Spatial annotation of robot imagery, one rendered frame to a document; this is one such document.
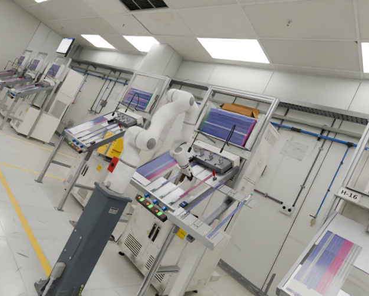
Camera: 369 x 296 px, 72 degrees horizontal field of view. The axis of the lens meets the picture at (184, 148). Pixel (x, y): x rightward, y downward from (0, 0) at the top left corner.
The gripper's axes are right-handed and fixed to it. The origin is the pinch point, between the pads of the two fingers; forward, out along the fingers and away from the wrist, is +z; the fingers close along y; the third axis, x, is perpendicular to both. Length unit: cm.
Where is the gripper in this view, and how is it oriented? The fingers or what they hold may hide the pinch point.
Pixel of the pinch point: (189, 177)
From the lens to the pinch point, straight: 206.7
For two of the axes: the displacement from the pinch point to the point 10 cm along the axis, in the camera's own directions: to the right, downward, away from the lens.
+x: -6.8, 6.1, -4.1
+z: 2.8, 7.3, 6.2
